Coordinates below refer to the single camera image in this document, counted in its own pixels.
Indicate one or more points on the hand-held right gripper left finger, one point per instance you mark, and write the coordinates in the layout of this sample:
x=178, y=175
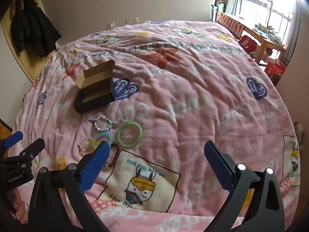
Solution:
x=93, y=166

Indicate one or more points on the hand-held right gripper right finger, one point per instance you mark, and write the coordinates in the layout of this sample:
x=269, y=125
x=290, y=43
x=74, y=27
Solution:
x=218, y=166

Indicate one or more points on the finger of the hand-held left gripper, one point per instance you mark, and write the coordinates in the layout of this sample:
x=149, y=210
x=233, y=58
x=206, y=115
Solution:
x=33, y=148
x=13, y=139

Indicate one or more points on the green jade bangle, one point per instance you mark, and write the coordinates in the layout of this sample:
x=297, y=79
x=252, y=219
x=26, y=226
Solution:
x=138, y=139

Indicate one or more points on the black cardboard box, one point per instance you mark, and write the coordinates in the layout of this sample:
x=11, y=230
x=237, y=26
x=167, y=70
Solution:
x=96, y=94

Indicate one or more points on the person's left hand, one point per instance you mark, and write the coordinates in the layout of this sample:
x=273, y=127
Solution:
x=20, y=210

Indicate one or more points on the orange wooden cabinet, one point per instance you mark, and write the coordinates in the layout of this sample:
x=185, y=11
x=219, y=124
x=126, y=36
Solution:
x=4, y=128

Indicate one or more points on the wooden door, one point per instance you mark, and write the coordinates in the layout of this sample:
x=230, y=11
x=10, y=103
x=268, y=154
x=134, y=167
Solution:
x=26, y=62

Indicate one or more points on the pink printed blanket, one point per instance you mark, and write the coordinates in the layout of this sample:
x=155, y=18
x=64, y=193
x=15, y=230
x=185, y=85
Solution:
x=193, y=89

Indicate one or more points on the black fur-hooded jacket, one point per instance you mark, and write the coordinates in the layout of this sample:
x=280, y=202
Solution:
x=19, y=31

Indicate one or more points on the black puffer jacket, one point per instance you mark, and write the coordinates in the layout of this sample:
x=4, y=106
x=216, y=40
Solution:
x=38, y=29

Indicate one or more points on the red bag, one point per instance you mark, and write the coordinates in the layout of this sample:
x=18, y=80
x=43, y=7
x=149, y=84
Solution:
x=275, y=69

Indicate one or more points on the red cartoon cushion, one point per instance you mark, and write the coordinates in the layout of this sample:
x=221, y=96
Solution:
x=247, y=44

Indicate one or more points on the wooden table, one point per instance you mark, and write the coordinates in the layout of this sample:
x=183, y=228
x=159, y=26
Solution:
x=263, y=42

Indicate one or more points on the red and white patterned box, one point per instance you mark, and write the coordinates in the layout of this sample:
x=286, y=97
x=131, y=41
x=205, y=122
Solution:
x=229, y=24

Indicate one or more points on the mint green container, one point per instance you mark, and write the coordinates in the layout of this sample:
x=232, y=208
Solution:
x=221, y=6

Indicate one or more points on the white wall socket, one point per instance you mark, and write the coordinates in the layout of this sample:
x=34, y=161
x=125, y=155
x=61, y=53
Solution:
x=111, y=25

